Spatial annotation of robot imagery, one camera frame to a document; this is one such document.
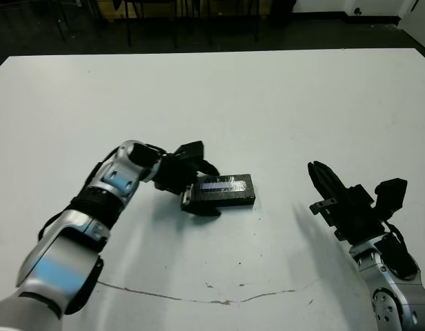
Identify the black waste bin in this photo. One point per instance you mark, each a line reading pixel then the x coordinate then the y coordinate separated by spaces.
pixel 281 13

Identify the small black wall fitting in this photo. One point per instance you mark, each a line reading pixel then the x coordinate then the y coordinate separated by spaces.
pixel 356 11

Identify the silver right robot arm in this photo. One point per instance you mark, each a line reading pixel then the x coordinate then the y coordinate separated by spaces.
pixel 398 303

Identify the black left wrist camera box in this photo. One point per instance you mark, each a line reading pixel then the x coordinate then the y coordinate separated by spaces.
pixel 190 150

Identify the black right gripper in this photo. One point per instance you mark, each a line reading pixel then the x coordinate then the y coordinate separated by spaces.
pixel 357 217

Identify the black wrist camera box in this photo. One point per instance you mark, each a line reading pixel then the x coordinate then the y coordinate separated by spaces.
pixel 190 150
pixel 392 194

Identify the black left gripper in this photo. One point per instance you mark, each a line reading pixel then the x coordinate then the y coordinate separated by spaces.
pixel 174 176

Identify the grey chair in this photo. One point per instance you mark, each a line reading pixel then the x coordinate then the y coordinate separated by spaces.
pixel 61 27

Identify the black box lid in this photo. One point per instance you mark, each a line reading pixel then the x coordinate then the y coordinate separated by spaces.
pixel 229 193

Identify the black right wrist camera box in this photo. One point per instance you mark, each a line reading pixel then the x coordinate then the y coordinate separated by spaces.
pixel 392 194

